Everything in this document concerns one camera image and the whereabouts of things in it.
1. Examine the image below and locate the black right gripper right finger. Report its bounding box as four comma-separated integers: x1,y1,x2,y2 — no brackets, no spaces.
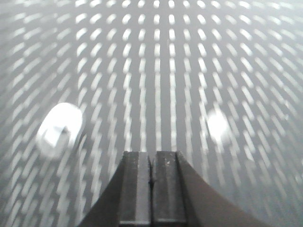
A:
152,151,267,227

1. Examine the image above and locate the silver round button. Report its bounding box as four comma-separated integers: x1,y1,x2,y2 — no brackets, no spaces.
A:
206,109,230,145
36,102,85,159

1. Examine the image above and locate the black perforated pegboard panel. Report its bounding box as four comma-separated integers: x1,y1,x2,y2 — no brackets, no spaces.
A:
0,0,303,227

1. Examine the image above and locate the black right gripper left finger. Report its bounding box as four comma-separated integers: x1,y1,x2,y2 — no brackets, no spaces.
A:
81,152,152,227

